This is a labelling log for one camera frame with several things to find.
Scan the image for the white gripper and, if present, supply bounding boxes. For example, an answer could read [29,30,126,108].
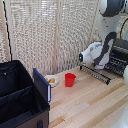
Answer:
[94,61,107,71]

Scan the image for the red plastic cup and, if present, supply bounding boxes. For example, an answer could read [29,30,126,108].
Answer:
[64,72,77,88]

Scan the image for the white bowl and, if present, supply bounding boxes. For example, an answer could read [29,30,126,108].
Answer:
[44,74,60,88]

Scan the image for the yellow food pieces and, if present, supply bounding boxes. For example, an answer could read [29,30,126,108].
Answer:
[47,77,56,84]

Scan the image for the blue box flap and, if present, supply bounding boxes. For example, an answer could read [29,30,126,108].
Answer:
[32,67,52,104]

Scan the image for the black fabric storage box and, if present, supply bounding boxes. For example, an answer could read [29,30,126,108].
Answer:
[0,59,51,128]

